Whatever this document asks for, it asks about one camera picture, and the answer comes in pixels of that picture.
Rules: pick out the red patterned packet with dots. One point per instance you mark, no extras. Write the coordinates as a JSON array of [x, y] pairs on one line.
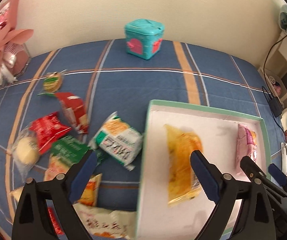
[[55, 222]]

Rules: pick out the white wooden shelf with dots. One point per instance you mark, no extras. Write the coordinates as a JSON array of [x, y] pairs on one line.
[[274, 69]]

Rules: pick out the red white snack box pack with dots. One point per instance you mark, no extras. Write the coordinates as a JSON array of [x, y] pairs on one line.
[[73, 109]]

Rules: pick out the red crinkled snack packet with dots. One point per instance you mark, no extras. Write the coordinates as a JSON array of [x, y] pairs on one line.
[[47, 130]]

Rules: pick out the pink snack pack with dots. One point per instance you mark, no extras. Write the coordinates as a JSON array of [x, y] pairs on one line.
[[246, 145]]

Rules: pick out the white green cracker pack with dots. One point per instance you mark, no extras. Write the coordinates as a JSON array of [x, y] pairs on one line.
[[119, 140]]

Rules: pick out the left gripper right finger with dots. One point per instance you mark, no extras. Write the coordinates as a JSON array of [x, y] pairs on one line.
[[255, 219]]

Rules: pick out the black power adapter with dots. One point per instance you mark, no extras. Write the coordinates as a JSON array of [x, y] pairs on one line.
[[275, 106]]

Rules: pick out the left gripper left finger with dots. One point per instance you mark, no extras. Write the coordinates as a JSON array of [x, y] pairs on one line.
[[32, 219]]

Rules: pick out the round cookie green wrapper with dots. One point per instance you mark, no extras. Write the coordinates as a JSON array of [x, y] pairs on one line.
[[53, 81]]

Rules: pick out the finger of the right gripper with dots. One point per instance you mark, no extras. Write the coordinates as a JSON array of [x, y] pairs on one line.
[[252, 170], [278, 175]]

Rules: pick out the green-rimmed white cardboard tray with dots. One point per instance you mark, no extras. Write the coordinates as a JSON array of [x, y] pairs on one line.
[[217, 130]]

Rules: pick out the pale jelly cup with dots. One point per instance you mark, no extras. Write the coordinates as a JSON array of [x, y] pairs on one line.
[[16, 193]]

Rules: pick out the dark green snack pack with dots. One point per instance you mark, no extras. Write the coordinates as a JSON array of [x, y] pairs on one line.
[[70, 150]]

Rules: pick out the blue plaid tablecloth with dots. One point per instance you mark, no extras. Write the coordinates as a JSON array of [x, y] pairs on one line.
[[108, 80]]

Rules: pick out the cream cookie pack red letters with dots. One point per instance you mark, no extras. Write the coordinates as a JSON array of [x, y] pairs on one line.
[[107, 223]]

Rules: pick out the orange roll cake pack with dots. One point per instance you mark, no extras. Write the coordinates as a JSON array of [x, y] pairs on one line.
[[59, 164]]

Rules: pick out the yellow orange snack bag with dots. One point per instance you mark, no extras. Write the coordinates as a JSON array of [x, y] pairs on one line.
[[183, 184]]

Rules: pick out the teal toy house box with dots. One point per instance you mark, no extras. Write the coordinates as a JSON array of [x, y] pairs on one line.
[[143, 37]]

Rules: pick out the round bun clear wrapper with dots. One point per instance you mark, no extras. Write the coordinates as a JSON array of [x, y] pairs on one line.
[[25, 152]]

